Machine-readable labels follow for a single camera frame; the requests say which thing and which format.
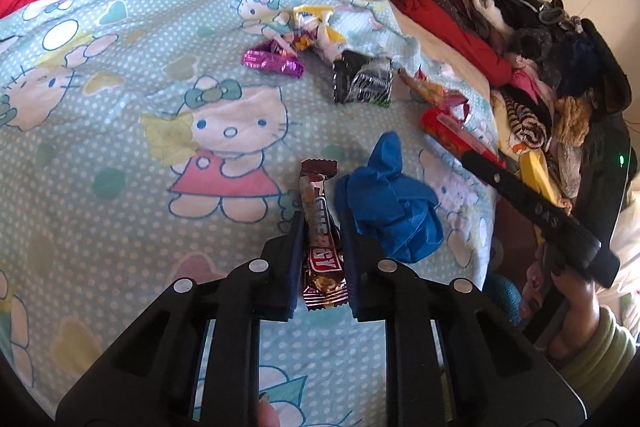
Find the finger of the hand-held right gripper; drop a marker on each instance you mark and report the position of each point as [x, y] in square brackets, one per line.
[525, 202]

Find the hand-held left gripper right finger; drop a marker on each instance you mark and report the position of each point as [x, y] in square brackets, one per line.
[350, 267]

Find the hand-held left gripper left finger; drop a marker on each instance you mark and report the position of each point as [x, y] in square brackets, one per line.
[292, 272]

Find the yellow round bin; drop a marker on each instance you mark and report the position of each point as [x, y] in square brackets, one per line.
[532, 169]

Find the brown chocolate bar wrapper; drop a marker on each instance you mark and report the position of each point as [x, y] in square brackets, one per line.
[320, 227]

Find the blue cloth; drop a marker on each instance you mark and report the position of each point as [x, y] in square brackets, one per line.
[395, 207]

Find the yellow white snack bag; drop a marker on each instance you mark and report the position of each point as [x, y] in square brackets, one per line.
[312, 24]

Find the person's right hand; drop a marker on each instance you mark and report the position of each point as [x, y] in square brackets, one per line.
[575, 307]

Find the person's left hand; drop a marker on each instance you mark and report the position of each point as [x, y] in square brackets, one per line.
[267, 414]

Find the white curtain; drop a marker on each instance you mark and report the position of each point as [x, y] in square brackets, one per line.
[630, 227]

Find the yellow cartoon blanket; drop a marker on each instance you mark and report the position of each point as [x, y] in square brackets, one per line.
[512, 139]

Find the person's teal trouser leg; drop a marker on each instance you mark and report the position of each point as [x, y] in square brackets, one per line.
[502, 297]

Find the orange snack wrapper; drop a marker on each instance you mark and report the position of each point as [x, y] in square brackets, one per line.
[435, 94]

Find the black foil wrapper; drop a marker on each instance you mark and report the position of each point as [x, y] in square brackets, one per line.
[362, 82]

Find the red garment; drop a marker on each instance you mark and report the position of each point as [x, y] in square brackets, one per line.
[450, 27]

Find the purple foil wrapper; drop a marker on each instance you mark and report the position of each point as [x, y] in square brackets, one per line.
[270, 59]

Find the cartoon cat bedsheet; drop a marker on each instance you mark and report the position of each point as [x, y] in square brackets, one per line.
[125, 132]

